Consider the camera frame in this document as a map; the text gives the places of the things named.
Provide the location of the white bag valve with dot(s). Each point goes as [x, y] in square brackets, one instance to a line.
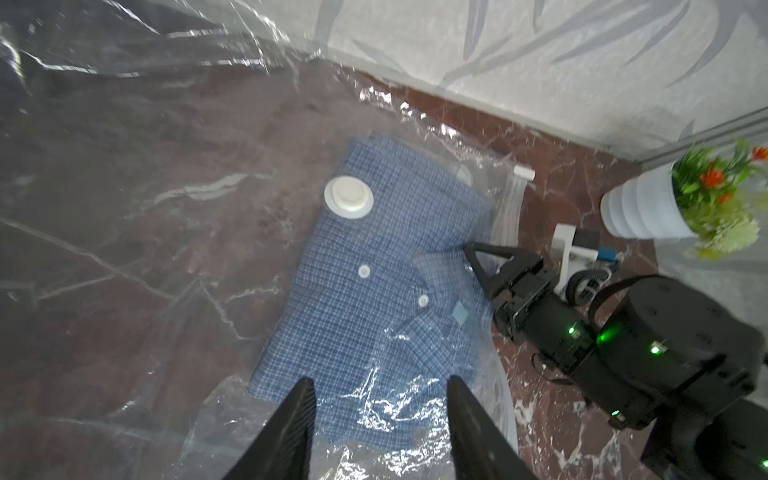
[348, 197]

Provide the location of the potted flower plant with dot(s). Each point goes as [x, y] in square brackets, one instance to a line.
[710, 198]

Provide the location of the white bag slider clip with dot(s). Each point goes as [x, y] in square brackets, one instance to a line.
[524, 172]

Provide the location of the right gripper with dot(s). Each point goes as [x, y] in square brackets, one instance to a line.
[526, 309]

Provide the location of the clear vacuum bag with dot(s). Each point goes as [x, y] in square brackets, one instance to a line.
[161, 177]

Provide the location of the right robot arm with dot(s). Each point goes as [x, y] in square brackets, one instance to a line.
[649, 351]

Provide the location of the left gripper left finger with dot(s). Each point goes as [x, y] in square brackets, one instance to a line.
[282, 449]

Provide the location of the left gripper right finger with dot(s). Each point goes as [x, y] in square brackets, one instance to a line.
[479, 450]

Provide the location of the blue checked shirt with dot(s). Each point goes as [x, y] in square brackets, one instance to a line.
[384, 309]

